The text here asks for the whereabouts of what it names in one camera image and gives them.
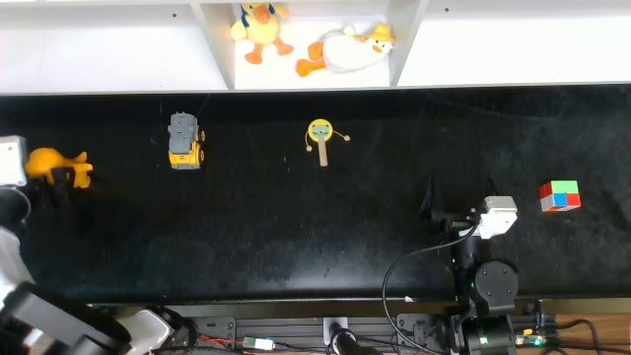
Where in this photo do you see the white shelf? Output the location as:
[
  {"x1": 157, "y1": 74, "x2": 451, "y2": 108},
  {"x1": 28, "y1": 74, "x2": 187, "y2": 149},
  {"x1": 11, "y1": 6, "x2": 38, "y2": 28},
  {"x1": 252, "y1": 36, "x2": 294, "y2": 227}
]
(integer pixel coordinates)
[{"x1": 0, "y1": 0, "x2": 631, "y2": 96}]

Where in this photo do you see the grey and yellow toy truck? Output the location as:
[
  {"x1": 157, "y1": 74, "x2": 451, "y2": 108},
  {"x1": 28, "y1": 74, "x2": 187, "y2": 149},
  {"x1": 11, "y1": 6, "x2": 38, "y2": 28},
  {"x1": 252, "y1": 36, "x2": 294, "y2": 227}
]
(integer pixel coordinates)
[{"x1": 167, "y1": 111, "x2": 207, "y2": 172}]

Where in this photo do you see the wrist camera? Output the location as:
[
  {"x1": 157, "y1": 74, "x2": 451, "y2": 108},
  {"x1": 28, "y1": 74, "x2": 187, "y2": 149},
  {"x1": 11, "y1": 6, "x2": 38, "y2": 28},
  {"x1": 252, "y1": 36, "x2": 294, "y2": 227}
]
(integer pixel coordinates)
[
  {"x1": 0, "y1": 135, "x2": 29, "y2": 189},
  {"x1": 473, "y1": 195, "x2": 520, "y2": 241}
]

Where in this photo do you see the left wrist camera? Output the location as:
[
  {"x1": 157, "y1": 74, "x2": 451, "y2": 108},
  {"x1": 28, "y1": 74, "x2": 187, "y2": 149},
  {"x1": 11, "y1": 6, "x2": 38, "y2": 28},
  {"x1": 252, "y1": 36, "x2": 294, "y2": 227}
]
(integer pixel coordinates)
[{"x1": 0, "y1": 135, "x2": 29, "y2": 189}]

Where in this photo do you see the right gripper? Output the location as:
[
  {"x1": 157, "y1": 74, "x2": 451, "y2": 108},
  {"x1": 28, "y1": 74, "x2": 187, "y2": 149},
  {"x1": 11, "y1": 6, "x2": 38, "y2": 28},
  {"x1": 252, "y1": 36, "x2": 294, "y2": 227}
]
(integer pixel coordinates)
[{"x1": 419, "y1": 176, "x2": 499, "y2": 235}]

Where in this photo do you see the yellow rubber duck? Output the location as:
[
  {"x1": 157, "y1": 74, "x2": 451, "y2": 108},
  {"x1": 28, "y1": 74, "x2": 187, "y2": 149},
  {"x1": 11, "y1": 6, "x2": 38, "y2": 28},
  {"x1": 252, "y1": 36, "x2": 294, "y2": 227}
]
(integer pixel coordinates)
[{"x1": 24, "y1": 146, "x2": 95, "y2": 190}]

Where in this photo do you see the many-coloured puzzle cube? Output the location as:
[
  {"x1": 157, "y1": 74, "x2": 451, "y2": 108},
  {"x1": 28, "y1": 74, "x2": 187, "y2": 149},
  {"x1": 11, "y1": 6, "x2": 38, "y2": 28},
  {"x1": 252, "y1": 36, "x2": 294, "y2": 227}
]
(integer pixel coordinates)
[{"x1": 537, "y1": 179, "x2": 583, "y2": 214}]

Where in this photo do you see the mounting rail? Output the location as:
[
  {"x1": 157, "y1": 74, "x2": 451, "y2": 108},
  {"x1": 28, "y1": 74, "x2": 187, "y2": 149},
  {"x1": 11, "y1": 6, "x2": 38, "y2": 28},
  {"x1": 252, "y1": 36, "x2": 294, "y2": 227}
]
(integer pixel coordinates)
[{"x1": 147, "y1": 299, "x2": 631, "y2": 355}]

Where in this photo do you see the black cable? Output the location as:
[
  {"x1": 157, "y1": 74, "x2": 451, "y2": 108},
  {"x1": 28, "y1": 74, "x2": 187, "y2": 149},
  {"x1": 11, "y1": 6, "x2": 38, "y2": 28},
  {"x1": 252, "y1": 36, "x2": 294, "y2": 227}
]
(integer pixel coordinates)
[{"x1": 381, "y1": 209, "x2": 483, "y2": 355}]

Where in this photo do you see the yellow cat rattle drum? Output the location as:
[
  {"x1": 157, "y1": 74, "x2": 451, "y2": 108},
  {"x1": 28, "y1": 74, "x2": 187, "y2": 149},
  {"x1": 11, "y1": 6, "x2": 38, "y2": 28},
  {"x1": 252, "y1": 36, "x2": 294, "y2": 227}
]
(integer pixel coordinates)
[{"x1": 304, "y1": 118, "x2": 352, "y2": 168}]

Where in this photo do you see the white plush duck yellow hat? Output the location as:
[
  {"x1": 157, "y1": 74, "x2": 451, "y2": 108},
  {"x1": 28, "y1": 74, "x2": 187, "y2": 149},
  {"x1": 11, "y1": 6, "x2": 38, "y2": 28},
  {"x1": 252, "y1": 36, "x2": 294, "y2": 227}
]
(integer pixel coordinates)
[{"x1": 295, "y1": 22, "x2": 396, "y2": 79}]

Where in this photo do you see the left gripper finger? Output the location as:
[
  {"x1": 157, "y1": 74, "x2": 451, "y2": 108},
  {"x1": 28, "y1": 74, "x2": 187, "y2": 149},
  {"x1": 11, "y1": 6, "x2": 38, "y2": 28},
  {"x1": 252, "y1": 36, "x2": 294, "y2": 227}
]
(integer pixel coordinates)
[{"x1": 48, "y1": 167, "x2": 76, "y2": 198}]

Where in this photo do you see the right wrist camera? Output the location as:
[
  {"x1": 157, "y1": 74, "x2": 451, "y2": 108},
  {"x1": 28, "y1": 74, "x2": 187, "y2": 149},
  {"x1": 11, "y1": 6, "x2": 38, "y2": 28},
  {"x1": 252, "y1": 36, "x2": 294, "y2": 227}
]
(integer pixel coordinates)
[{"x1": 473, "y1": 195, "x2": 520, "y2": 241}]

